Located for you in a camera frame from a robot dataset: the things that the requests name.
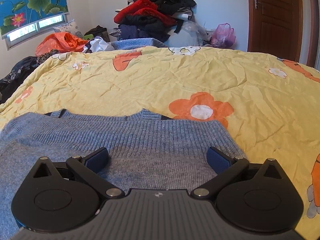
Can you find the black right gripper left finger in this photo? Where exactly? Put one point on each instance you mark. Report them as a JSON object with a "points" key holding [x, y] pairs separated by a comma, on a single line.
{"points": [[86, 169]]}

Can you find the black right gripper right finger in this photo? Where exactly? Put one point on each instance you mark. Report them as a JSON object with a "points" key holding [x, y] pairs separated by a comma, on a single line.
{"points": [[226, 168]]}

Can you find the blue grey knitted sweater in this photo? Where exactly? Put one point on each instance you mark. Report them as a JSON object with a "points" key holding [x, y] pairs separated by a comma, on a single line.
{"points": [[146, 150]]}

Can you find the dark clothes at bedside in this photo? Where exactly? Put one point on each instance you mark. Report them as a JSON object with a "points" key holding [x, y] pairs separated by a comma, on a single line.
{"points": [[20, 72]]}

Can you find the pile of dark and red clothes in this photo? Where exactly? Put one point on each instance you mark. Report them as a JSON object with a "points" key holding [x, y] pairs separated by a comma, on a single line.
{"points": [[152, 18]]}

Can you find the yellow floral bed quilt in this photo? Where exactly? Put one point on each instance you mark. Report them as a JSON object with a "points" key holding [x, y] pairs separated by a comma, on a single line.
{"points": [[269, 106]]}

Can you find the white crumpled plastic bag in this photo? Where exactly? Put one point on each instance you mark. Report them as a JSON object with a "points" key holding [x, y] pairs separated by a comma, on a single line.
{"points": [[97, 44]]}

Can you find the orange plastic bag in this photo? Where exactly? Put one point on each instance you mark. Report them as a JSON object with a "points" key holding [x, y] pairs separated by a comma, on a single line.
{"points": [[62, 42]]}

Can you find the light blue folded towel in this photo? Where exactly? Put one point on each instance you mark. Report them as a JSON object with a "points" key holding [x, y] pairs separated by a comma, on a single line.
{"points": [[135, 43]]}

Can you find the purple plastic bag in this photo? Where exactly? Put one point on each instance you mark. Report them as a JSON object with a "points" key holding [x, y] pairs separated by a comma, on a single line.
{"points": [[223, 36]]}

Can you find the clear plastic bag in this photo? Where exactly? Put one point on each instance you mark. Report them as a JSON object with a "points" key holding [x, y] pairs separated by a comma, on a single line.
{"points": [[190, 34]]}

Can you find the black bag with green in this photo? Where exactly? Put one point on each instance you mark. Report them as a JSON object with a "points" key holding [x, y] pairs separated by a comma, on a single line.
{"points": [[99, 31]]}

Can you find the floral pillow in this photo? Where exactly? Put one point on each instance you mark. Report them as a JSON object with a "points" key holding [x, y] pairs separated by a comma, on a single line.
{"points": [[70, 27]]}

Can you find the brown wooden door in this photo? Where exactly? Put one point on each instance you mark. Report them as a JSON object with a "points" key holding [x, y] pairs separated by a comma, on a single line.
{"points": [[275, 27]]}

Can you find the lotus pattern window blind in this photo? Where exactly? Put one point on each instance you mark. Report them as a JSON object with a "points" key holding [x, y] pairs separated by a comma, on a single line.
{"points": [[16, 14]]}

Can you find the window with white frame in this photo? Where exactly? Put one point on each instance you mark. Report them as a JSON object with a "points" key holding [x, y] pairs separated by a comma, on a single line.
{"points": [[29, 31]]}

